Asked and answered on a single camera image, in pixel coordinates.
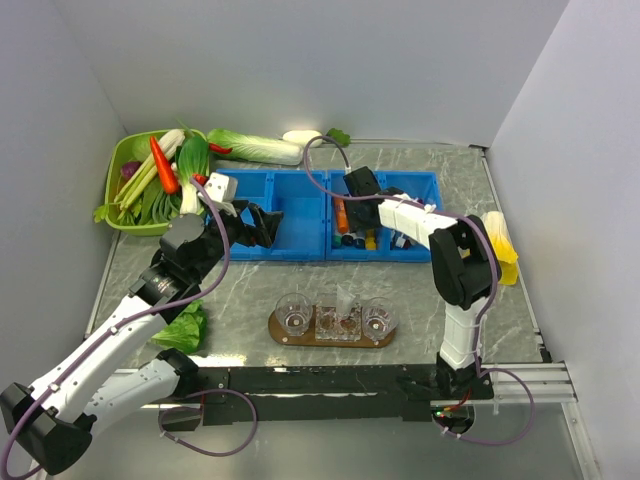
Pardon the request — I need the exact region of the aluminium rail frame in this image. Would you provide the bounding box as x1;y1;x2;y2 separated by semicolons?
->
25;364;577;480

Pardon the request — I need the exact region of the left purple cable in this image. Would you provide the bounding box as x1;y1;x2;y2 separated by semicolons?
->
0;175;232;479

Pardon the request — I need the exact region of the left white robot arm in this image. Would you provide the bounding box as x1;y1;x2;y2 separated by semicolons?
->
1;200;284;479

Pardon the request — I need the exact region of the blue storage bin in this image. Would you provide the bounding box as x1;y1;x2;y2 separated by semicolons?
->
219;169;326;262
325;170;443;263

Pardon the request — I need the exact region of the orange toothpaste tube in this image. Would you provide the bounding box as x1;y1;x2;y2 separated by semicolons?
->
333;198;350;235

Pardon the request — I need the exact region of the yellow cap small tube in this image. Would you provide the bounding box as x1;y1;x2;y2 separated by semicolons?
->
365;229;377;251

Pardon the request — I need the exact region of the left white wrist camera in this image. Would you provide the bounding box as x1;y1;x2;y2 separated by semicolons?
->
204;172;238;216

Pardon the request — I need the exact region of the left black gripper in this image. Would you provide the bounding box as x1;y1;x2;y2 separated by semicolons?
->
191;199;283;281

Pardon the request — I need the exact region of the bok choy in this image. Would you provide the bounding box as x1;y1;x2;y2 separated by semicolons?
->
177;135;209;214

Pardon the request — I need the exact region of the yellow baby cabbage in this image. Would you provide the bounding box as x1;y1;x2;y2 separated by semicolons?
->
481;211;518;286

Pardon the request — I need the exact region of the brown wooden oval tray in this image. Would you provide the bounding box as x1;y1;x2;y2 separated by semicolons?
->
268;305;397;349

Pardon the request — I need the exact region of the white red toothpaste tube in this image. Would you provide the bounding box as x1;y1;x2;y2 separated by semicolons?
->
335;285;359;321

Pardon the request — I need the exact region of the red chili pepper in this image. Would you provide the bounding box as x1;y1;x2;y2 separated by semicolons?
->
209;143;233;155

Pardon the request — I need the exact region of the orange carrot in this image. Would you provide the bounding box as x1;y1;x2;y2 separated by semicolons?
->
149;136;180;195

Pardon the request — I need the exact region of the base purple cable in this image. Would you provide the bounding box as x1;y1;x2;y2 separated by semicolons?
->
157;387;260;455

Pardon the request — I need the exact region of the left blue storage bin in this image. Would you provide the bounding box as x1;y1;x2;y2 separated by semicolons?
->
219;169;326;262

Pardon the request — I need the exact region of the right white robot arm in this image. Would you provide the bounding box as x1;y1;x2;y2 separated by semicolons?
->
343;167;500;399

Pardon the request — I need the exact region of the purple onion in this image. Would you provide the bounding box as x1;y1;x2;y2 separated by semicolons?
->
120;160;141;180

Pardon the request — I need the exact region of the clear plastic cup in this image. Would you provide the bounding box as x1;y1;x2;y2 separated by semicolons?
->
361;297;399;344
274;292;313;336

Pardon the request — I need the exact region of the green plastic basket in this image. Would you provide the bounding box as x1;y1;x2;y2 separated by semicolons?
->
93;128;210;236

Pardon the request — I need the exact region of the green lettuce head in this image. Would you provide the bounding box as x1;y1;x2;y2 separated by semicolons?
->
150;300;208;355

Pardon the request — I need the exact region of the clear square organizer tray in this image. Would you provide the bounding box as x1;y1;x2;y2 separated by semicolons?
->
314;304;362;343

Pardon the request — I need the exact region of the white radish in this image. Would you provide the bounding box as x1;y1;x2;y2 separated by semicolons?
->
282;128;351;148

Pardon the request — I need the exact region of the black base frame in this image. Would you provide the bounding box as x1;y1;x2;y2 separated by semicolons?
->
188;364;494;422

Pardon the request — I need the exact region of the green bean bunch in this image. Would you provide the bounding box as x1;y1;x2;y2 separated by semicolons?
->
117;178;182;226

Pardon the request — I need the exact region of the right blue storage bin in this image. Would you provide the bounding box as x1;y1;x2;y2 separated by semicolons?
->
325;170;443;263

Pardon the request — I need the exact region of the napa cabbage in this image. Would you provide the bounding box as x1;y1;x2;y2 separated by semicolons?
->
206;128;303;166

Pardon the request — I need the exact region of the white green leek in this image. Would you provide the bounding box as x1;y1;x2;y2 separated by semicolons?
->
114;129;185;211

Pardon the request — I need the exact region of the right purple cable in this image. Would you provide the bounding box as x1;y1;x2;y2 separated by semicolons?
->
302;135;536;445

